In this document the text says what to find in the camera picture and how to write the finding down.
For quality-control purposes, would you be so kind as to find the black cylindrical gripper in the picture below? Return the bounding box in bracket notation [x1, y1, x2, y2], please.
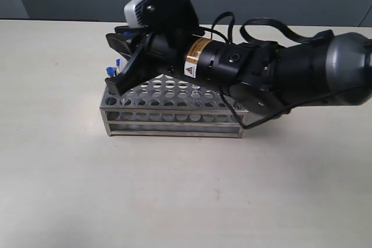
[105, 26, 253, 96]

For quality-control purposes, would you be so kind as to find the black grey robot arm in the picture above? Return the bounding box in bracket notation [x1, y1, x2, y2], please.
[106, 27, 371, 117]

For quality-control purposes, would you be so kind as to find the metal test tube rack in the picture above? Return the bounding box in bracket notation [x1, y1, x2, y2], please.
[99, 74, 244, 138]

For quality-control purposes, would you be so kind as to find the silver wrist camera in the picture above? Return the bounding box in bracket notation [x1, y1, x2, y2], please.
[123, 0, 175, 28]

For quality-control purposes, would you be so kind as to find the black camera cable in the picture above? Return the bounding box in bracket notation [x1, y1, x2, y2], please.
[203, 12, 329, 130]

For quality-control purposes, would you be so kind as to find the black flat ribbon cable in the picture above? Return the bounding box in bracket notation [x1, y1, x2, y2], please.
[239, 17, 334, 47]

